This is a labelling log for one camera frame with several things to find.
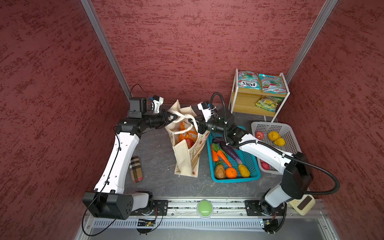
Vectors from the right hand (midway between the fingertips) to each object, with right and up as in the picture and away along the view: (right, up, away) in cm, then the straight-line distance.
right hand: (190, 121), depth 73 cm
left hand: (-7, 0, -3) cm, 7 cm away
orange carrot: (+18, -21, +19) cm, 33 cm away
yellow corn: (+30, -29, +9) cm, 42 cm away
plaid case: (-32, -28, +11) cm, 44 cm away
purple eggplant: (+23, -18, +16) cm, 33 cm away
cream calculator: (+58, -43, +1) cm, 73 cm away
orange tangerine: (+23, -29, +8) cm, 38 cm away
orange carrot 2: (+15, -21, +17) cm, 31 cm away
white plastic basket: (+61, -10, +24) cm, 66 cm away
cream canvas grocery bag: (-2, -22, +7) cm, 23 cm away
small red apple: (+46, -10, +24) cm, 53 cm away
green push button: (+7, -44, 0) cm, 45 cm away
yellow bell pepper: (+54, -10, +24) cm, 60 cm away
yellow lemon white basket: (+58, -14, +22) cm, 64 cm away
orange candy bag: (0, -8, +14) cm, 17 cm away
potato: (+16, -29, +8) cm, 34 cm away
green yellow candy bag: (+52, +12, +24) cm, 58 cm away
